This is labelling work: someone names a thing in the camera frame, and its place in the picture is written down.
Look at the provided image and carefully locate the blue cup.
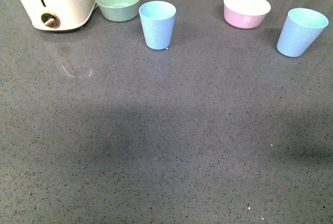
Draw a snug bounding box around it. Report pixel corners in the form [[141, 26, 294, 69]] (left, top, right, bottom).
[[139, 1, 176, 50], [277, 8, 329, 57]]

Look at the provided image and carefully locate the green bowl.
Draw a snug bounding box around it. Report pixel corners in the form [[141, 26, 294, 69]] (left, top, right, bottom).
[[95, 0, 140, 22]]

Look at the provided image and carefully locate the pink bowl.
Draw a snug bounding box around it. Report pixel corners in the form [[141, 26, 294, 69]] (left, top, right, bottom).
[[223, 0, 271, 29]]

